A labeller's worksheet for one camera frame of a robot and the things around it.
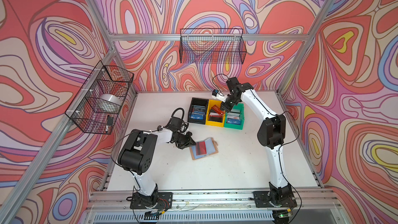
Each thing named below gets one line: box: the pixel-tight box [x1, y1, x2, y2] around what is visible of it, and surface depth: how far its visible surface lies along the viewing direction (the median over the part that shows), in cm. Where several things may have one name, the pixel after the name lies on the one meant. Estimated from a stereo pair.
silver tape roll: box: [94, 93, 123, 114], surface depth 74 cm
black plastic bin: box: [187, 97, 209, 125], surface depth 104 cm
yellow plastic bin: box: [205, 99, 226, 128], surface depth 100 cm
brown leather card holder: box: [189, 137, 219, 160], surface depth 91 cm
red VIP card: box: [210, 104, 225, 116], surface depth 98 cm
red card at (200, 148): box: [195, 141, 207, 156], surface depth 91 cm
